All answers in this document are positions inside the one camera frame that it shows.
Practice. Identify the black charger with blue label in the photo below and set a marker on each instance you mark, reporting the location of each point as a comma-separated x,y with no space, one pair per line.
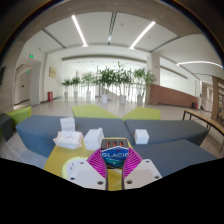
115,156

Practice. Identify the dark grey ottoman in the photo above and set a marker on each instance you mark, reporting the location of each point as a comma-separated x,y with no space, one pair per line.
5,126

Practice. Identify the grey angular sofa block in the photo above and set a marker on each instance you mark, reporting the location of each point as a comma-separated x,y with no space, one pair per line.
173,130

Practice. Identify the wide yellow-green seat block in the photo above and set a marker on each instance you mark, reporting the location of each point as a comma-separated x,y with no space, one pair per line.
91,112

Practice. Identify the green bench seat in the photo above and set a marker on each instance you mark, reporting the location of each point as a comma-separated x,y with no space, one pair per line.
20,115

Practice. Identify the wooden bench with black frame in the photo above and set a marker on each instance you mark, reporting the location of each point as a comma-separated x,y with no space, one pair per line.
203,118

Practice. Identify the framed wall picture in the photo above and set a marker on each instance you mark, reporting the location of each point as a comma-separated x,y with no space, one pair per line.
52,72

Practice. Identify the white house-shaped box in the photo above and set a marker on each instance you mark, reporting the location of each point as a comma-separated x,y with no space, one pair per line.
93,140

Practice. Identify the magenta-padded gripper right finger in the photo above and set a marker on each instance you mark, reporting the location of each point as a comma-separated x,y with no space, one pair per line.
141,173

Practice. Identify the ceiling strip lights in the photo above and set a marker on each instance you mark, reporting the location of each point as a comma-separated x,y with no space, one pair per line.
79,30

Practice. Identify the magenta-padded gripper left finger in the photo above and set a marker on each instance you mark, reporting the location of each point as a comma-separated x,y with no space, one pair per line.
88,175

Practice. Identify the large grey sofa block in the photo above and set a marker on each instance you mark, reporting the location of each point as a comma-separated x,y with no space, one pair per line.
180,156

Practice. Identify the green exit sign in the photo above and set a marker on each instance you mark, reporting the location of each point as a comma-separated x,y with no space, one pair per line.
31,56

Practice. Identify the white tissue pack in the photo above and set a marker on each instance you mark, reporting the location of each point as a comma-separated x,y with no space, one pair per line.
68,139

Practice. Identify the red cabinet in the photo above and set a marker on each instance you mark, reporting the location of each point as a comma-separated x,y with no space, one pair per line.
50,96

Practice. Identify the stacked white boxes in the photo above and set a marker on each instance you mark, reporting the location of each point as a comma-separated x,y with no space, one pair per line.
67,124

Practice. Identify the row of potted plants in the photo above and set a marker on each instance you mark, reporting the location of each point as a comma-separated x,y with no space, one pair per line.
106,77

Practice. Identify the small yellow-green seat block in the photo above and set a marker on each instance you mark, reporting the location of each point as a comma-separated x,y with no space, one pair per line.
143,114

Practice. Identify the white cube box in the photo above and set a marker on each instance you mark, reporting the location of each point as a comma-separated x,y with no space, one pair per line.
141,136

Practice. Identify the long grey sofa block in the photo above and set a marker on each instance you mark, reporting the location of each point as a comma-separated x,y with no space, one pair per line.
38,130

